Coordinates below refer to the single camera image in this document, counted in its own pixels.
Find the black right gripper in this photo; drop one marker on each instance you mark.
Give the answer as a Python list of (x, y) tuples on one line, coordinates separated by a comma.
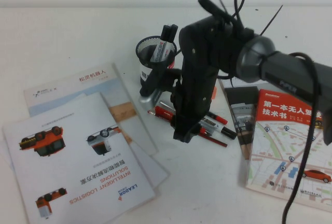
[(198, 66)]

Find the red retractable pen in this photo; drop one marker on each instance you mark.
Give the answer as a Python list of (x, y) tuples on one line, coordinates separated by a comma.
[(163, 112)]

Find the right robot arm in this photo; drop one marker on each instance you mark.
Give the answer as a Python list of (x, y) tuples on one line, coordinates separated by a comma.
[(285, 71)]

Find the silver pen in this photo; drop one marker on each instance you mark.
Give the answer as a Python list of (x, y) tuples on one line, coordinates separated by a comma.
[(164, 104)]

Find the black mesh pen holder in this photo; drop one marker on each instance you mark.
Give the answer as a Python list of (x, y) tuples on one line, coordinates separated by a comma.
[(145, 50)]

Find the red cap fine marker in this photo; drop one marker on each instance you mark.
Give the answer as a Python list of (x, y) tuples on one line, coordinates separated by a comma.
[(220, 119)]

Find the red pencil with eraser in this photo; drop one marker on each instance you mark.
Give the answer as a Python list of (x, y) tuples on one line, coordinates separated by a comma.
[(218, 141)]

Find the white whiteboard marker black cap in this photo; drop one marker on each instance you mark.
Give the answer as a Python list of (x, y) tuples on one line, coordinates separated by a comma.
[(228, 132)]

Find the orange foam cube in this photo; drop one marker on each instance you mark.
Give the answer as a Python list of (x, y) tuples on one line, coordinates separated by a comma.
[(213, 94)]

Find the AgileX brochure with room photo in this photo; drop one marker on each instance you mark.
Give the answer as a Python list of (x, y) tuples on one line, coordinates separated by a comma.
[(238, 104)]

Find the red self-driving book with map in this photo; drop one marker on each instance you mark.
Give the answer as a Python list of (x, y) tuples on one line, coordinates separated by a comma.
[(275, 151)]

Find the LEADOR logistics brochure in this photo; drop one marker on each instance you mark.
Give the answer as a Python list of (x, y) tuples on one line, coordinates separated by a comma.
[(77, 136)]

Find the AgileX brochure with sky print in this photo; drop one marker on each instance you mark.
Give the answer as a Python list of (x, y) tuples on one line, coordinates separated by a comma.
[(64, 86)]

